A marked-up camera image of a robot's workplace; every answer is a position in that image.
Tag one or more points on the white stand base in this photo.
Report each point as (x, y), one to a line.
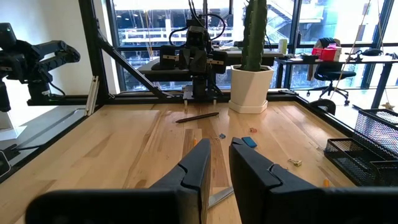
(6, 124)

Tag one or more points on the silver post bracket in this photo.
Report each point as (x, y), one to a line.
(92, 96)

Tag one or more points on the black mesh desk organizer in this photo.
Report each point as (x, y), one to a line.
(363, 158)

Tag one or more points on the white cylinder bottle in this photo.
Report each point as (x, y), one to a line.
(282, 46)

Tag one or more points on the black office chair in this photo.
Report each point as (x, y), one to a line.
(332, 74)

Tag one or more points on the small silver clip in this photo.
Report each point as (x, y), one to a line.
(294, 162)
(221, 136)

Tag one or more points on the dark office desk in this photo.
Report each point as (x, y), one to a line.
(357, 59)

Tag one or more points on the black triangular frame clamp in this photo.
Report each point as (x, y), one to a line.
(326, 105)

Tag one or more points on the small beige star ornament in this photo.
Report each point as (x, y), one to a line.
(387, 106)

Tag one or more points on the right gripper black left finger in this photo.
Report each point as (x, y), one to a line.
(109, 208)

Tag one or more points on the blue eraser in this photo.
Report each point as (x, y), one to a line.
(249, 142)

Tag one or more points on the black pen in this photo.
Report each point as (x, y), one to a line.
(197, 117)

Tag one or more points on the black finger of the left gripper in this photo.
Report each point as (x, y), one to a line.
(186, 62)
(200, 62)

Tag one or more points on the white hexagonal plant pot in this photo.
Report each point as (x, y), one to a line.
(250, 90)

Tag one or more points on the black jointed stand arm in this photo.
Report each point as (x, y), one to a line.
(56, 49)

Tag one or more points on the red box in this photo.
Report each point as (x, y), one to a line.
(326, 54)

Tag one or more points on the small clear pushpin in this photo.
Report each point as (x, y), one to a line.
(319, 148)

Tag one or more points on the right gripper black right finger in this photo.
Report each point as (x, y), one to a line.
(311, 207)

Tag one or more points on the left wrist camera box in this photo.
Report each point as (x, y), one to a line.
(196, 35)

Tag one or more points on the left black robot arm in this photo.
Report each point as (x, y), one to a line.
(199, 88)

